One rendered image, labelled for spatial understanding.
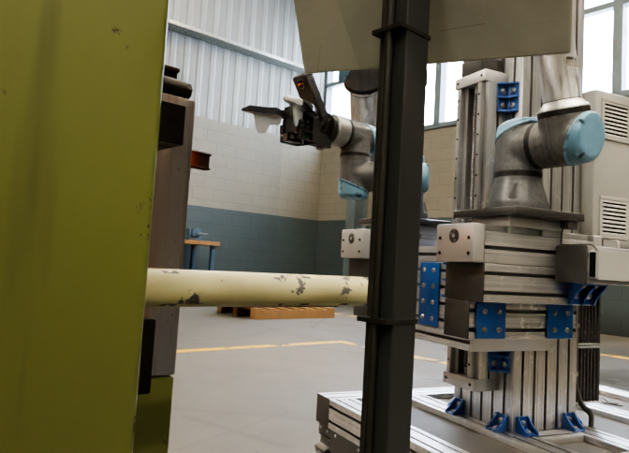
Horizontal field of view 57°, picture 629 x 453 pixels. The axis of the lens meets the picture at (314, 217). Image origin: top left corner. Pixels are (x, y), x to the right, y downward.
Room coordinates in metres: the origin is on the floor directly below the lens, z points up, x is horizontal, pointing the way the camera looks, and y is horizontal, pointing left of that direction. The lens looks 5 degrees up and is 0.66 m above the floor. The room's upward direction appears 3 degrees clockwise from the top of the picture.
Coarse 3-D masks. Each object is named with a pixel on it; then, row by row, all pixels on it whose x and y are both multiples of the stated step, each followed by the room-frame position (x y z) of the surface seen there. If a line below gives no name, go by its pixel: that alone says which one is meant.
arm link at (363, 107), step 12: (348, 72) 1.56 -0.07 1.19; (360, 72) 1.56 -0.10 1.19; (372, 72) 1.55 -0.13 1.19; (348, 84) 1.61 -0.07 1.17; (360, 84) 1.59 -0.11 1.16; (372, 84) 1.59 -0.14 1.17; (360, 96) 1.64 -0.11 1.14; (372, 96) 1.65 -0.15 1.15; (360, 108) 1.67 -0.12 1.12; (372, 108) 1.68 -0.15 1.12; (360, 120) 1.71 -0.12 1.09; (372, 120) 1.71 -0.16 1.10; (372, 156) 1.83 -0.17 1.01
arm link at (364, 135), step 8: (352, 120) 1.38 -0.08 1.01; (352, 128) 1.36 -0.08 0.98; (360, 128) 1.38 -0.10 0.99; (368, 128) 1.41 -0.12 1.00; (352, 136) 1.37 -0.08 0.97; (360, 136) 1.38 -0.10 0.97; (368, 136) 1.40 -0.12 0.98; (352, 144) 1.39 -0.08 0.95; (360, 144) 1.39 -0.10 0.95; (368, 144) 1.40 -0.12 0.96; (360, 152) 1.39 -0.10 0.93; (368, 152) 1.40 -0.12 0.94
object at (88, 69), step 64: (0, 0) 0.49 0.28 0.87; (64, 0) 0.52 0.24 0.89; (128, 0) 0.56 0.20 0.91; (0, 64) 0.49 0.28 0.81; (64, 64) 0.53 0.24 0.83; (128, 64) 0.57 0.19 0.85; (0, 128) 0.50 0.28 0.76; (64, 128) 0.53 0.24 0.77; (128, 128) 0.57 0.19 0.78; (0, 192) 0.50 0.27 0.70; (64, 192) 0.53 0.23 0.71; (128, 192) 0.58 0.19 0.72; (0, 256) 0.50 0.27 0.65; (64, 256) 0.54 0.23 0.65; (128, 256) 0.58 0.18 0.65; (0, 320) 0.51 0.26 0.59; (64, 320) 0.54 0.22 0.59; (128, 320) 0.58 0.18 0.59; (0, 384) 0.51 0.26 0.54; (64, 384) 0.55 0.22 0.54; (128, 384) 0.59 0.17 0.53; (0, 448) 0.51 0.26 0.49; (64, 448) 0.55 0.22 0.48; (128, 448) 0.59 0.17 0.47
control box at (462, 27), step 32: (320, 0) 0.73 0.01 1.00; (352, 0) 0.71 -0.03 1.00; (448, 0) 0.67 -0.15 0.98; (480, 0) 0.66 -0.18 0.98; (512, 0) 0.65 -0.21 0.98; (544, 0) 0.64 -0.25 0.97; (320, 32) 0.75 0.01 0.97; (352, 32) 0.73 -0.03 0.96; (448, 32) 0.69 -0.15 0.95; (480, 32) 0.68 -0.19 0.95; (512, 32) 0.67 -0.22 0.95; (544, 32) 0.65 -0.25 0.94; (320, 64) 0.77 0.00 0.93; (352, 64) 0.75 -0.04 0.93
